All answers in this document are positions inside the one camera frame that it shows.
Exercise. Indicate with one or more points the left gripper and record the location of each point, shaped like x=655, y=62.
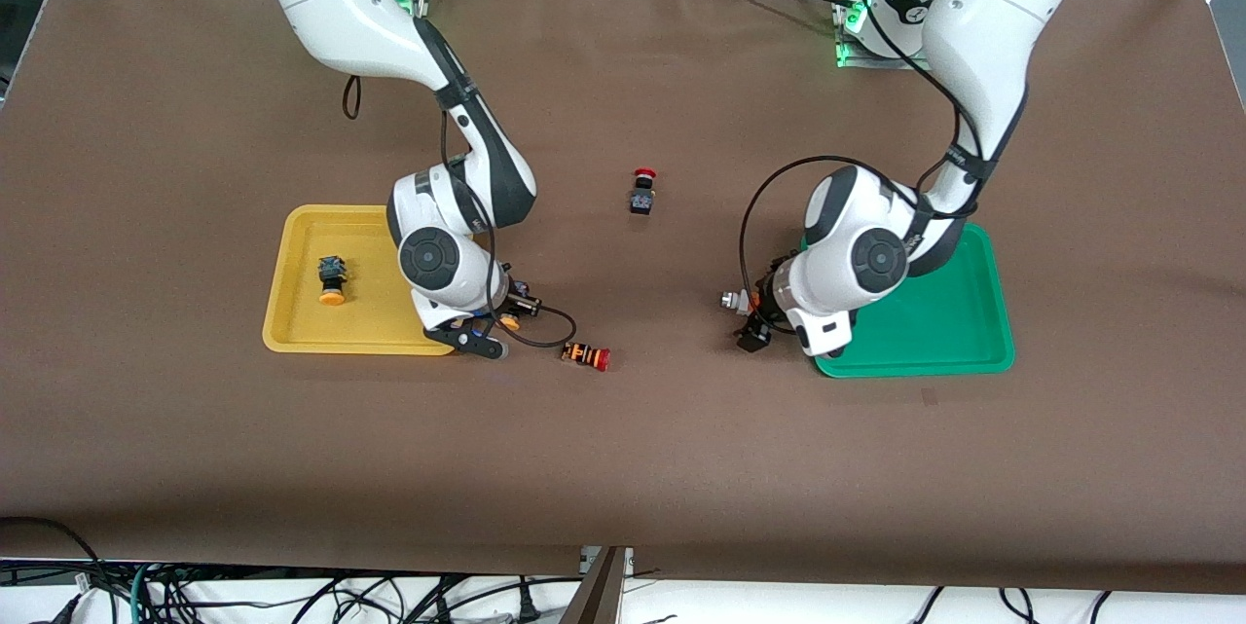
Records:
x=768, y=296

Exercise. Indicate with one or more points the red push button orange body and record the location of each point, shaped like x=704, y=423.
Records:
x=586, y=356

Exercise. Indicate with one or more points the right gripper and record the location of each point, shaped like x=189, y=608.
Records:
x=514, y=294

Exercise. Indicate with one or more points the aluminium table frame leg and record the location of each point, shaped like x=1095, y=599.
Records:
x=599, y=590

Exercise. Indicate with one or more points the green plastic tray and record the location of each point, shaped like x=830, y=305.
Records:
x=944, y=322

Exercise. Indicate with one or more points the white button with orange block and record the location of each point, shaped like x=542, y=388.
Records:
x=735, y=301

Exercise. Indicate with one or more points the yellow push button black body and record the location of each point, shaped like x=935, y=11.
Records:
x=333, y=281
x=510, y=321

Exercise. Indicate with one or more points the brown table mat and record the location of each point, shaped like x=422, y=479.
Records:
x=623, y=458

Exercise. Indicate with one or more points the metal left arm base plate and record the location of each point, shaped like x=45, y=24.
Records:
x=849, y=30

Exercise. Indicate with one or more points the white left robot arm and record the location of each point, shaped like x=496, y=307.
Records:
x=973, y=30

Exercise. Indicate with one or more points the yellow plastic tray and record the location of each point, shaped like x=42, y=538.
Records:
x=302, y=322

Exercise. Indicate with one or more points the red push button black body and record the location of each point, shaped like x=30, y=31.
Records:
x=642, y=199

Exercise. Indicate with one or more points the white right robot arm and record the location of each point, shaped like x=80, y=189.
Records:
x=350, y=11

